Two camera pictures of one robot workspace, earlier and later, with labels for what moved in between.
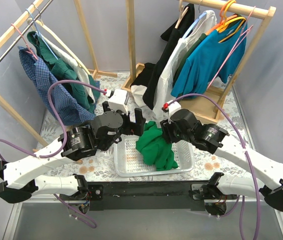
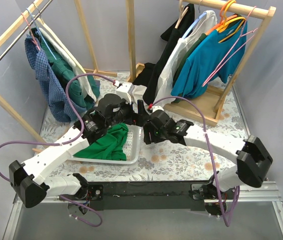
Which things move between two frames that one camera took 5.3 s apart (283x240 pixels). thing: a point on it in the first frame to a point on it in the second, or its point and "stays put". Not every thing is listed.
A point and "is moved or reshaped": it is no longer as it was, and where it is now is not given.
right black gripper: [166, 132] to [147, 129]
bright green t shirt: [155, 150] to [110, 146]
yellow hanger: [225, 24] stays put
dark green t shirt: [185, 58] stays put
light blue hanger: [191, 27] stays put
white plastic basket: [128, 163] is moved or reshaped
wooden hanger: [182, 12] stays put
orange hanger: [222, 21] stays put
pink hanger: [29, 51] to [34, 40]
